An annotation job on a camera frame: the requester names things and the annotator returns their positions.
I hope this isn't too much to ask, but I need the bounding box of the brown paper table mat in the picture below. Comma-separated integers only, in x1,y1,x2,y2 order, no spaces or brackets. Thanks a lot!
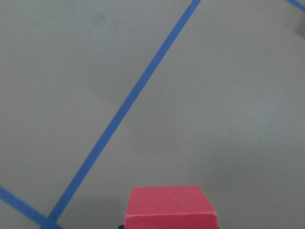
0,0,305,229

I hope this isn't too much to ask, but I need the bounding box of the red cube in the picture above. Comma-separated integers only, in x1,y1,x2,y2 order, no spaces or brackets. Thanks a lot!
124,186,219,229

